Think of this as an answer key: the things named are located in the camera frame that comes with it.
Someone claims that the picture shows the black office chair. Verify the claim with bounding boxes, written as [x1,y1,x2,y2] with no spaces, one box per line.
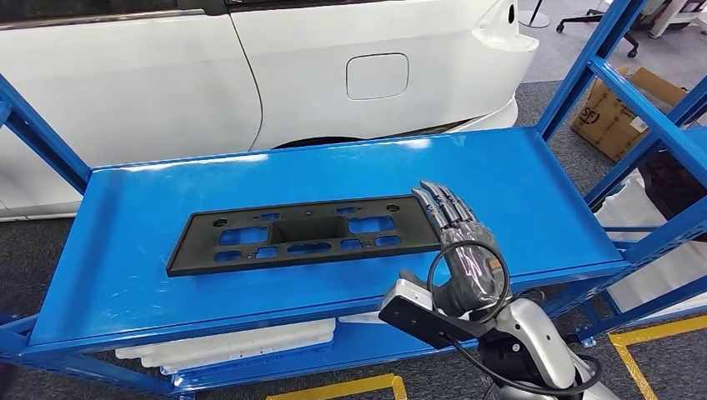
[554,0,642,59]

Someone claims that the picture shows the large white plastic crate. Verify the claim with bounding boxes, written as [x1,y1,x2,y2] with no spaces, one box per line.
[595,169,707,315]

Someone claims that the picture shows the black plastic tray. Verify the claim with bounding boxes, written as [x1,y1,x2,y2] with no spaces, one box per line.
[639,148,707,244]

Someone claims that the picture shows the black plastic bracket part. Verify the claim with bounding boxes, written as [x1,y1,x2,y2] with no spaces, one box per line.
[165,194,443,278]

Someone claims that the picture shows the small white plastic crate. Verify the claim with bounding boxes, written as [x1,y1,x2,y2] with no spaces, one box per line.
[338,310,388,326]

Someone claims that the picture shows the stanchion with white base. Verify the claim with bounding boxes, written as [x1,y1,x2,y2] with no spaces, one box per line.
[519,0,552,28]

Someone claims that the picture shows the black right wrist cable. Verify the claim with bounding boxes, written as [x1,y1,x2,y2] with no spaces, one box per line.
[426,240,604,398]

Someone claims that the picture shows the white car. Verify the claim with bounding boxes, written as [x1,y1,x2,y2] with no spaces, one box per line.
[0,0,539,222]

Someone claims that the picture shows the brown cardboard box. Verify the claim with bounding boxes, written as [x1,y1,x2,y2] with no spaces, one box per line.
[570,66,689,163]

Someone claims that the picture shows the white table frame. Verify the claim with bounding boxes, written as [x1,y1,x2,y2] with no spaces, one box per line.
[649,0,707,40]

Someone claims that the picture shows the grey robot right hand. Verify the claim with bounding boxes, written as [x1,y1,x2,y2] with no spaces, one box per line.
[399,179,512,320]

